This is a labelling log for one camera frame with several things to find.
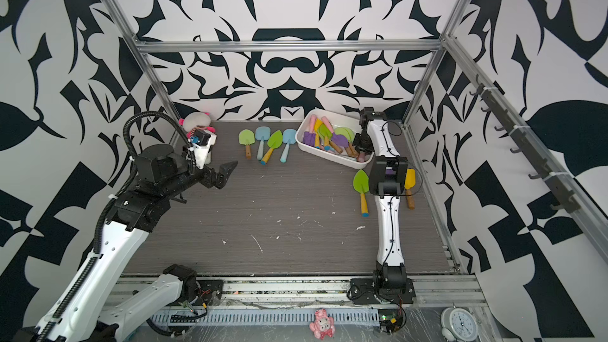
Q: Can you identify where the light blue round shovel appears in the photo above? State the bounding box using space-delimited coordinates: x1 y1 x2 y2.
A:
254 126 271 160

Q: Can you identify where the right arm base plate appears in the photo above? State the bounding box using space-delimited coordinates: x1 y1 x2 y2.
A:
346 278 416 305

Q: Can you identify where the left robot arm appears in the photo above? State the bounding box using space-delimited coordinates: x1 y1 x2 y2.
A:
13 144 237 341

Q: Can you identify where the green shovel orange handle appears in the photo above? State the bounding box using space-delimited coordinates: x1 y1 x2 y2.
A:
238 129 256 160

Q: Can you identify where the pink white plush doll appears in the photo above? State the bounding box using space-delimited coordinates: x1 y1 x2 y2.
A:
179 112 212 134

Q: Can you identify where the black corrugated cable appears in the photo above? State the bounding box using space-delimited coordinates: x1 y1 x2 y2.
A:
122 111 196 172

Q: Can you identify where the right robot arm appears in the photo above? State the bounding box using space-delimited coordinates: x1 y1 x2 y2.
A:
355 107 409 291

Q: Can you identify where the light blue toy shovel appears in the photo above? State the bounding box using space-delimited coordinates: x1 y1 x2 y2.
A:
280 128 297 163

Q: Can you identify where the green pointed shovel yellow handle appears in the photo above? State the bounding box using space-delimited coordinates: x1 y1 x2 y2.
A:
352 169 369 217

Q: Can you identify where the white storage box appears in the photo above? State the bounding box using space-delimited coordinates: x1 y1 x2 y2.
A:
295 109 375 169

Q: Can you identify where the pink bear toy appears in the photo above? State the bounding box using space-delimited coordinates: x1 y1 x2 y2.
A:
309 309 336 340

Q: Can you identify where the white alarm clock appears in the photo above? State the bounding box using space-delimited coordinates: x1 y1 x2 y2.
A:
440 307 479 342

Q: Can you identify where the black wall hook rail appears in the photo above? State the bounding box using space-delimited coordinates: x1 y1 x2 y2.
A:
472 83 581 214

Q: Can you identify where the yellow shovel wooden handle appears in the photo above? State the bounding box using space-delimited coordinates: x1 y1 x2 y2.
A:
404 168 416 210

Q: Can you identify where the green circuit board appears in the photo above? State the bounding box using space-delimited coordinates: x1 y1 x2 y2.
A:
378 309 407 334

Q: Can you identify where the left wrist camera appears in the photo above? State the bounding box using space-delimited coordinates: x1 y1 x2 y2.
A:
189 129 217 169

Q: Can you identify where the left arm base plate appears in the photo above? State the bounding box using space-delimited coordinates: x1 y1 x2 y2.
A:
178 279 224 306

